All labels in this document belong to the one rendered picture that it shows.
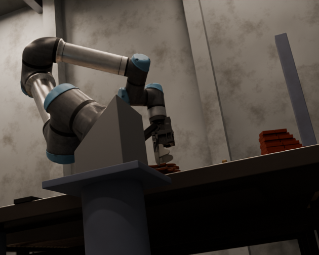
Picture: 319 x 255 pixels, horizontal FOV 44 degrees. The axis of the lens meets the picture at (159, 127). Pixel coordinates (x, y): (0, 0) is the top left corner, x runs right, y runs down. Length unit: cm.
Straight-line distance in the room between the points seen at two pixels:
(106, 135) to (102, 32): 783
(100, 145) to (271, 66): 651
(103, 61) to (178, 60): 634
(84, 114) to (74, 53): 45
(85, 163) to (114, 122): 13
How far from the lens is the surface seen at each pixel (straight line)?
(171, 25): 827
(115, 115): 107
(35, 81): 157
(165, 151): 154
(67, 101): 120
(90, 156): 107
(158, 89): 165
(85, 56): 155
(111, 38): 867
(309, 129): 338
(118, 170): 97
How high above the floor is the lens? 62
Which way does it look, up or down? 19 degrees up
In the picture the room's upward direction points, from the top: 8 degrees counter-clockwise
